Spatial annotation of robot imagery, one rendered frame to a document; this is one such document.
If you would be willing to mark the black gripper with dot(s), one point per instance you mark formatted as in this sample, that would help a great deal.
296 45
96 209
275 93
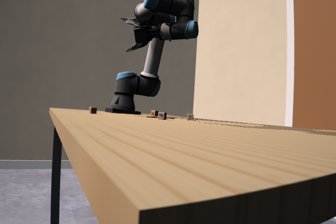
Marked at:
144 34

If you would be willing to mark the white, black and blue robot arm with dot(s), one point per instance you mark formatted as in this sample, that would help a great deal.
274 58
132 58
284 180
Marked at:
155 12

